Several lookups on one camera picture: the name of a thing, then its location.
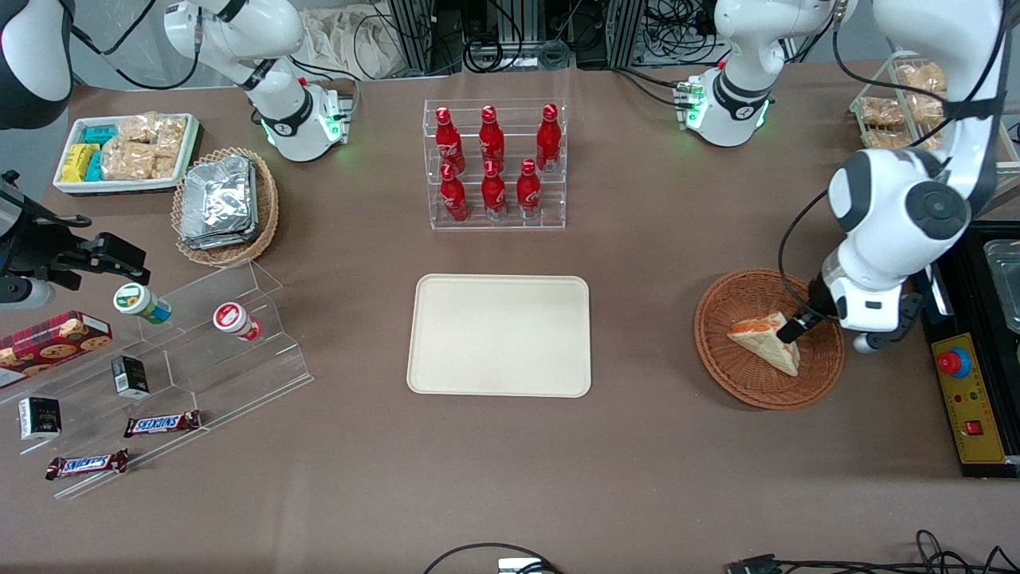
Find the red cookie box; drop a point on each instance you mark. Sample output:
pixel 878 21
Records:
pixel 48 343

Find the beige plastic tray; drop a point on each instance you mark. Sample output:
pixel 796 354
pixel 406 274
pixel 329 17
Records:
pixel 498 335

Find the snickers bar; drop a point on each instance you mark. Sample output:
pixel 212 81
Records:
pixel 162 424
pixel 86 464

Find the white rectangular snack tray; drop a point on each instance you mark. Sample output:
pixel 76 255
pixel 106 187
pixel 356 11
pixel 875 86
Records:
pixel 119 186

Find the small black box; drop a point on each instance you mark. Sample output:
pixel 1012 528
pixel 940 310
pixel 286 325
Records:
pixel 130 377
pixel 40 418

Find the teal snack pack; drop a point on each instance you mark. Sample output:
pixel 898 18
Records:
pixel 95 166
pixel 100 134

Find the clear plastic container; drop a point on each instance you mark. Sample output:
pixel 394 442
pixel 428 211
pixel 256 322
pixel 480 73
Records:
pixel 1006 279

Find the yellow snack pack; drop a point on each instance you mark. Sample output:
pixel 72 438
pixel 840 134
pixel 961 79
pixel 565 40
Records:
pixel 77 163

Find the red lid yogurt cup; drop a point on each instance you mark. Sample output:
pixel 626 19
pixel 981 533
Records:
pixel 231 317

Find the brown wicker basket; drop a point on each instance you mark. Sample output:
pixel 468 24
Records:
pixel 741 375

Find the clear acrylic bottle rack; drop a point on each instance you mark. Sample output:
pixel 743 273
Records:
pixel 550 203

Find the triangular sandwich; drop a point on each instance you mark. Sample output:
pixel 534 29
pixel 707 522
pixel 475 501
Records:
pixel 769 343

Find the bagged pastry snack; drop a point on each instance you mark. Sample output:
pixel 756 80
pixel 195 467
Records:
pixel 884 139
pixel 928 109
pixel 880 112
pixel 924 77

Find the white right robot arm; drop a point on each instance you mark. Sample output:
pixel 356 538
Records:
pixel 275 32

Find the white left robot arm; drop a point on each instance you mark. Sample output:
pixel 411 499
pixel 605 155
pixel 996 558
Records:
pixel 916 207

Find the red emergency stop button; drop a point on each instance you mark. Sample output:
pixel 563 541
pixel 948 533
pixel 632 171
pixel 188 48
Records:
pixel 954 363

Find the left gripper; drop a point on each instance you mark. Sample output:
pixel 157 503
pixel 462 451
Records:
pixel 805 317

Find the red cola bottle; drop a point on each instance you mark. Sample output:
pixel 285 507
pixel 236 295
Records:
pixel 528 191
pixel 494 194
pixel 548 139
pixel 449 143
pixel 492 139
pixel 454 198

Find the aluminium frame post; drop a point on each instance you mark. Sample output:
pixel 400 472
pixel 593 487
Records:
pixel 414 32
pixel 625 32

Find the clear acrylic stepped display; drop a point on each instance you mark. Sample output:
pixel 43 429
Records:
pixel 223 375

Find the beige cloth bag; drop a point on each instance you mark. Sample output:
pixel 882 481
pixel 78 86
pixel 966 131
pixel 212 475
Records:
pixel 343 40

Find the white plug connector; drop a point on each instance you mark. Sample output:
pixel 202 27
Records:
pixel 518 566

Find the silver foil pouch stack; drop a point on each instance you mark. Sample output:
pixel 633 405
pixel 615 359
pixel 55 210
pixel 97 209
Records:
pixel 219 203

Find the black control box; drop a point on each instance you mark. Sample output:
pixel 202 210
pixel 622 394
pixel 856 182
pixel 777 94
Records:
pixel 976 446

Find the tan wicker basket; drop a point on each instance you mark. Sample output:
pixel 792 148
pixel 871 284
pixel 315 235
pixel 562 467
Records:
pixel 267 207

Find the green lid yogurt cup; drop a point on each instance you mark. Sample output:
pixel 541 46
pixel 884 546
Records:
pixel 135 301

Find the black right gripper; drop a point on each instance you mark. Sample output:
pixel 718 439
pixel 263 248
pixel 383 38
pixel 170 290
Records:
pixel 41 243

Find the rice crisp snack pack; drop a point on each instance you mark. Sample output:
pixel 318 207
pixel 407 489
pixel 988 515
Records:
pixel 171 134
pixel 127 161
pixel 137 127

